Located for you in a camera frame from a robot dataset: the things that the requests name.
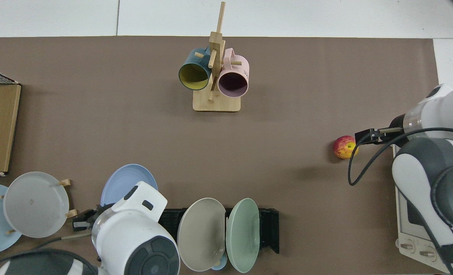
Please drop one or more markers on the wooden cup stand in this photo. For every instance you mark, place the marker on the wooden cup stand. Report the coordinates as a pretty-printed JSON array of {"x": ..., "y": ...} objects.
[{"x": 216, "y": 105}]

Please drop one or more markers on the beige plate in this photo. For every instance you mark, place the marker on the beige plate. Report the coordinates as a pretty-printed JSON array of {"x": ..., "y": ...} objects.
[{"x": 199, "y": 236}]

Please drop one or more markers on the red yellow apple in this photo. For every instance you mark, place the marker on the red yellow apple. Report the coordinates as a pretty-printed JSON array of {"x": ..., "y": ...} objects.
[{"x": 343, "y": 147}]

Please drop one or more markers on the grey plate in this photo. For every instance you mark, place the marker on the grey plate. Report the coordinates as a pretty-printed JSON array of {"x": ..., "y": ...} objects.
[{"x": 35, "y": 206}]

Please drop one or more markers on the wooden plate rack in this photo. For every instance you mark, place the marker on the wooden plate rack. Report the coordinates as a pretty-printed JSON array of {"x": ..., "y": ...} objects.
[{"x": 65, "y": 182}]

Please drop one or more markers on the dark blue cup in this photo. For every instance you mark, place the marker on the dark blue cup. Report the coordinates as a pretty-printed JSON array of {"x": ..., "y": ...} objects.
[{"x": 188, "y": 61}]

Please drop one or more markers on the brown table cloth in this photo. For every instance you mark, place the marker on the brown table cloth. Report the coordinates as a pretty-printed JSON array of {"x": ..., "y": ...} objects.
[{"x": 287, "y": 114}]

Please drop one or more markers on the small blue round thing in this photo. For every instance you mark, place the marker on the small blue round thing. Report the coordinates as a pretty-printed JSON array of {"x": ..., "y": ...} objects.
[{"x": 220, "y": 264}]

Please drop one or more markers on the pale green plate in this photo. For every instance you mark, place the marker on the pale green plate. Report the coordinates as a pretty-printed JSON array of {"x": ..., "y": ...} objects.
[{"x": 243, "y": 236}]

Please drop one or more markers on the black dish rack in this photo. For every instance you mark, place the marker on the black dish rack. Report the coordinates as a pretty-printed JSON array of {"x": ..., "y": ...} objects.
[{"x": 268, "y": 229}]

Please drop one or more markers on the pale toaster oven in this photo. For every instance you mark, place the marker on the pale toaster oven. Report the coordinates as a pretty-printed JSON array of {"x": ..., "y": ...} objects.
[{"x": 413, "y": 236}]

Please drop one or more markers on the pink cup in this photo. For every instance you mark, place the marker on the pink cup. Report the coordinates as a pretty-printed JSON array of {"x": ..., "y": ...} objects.
[{"x": 237, "y": 65}]

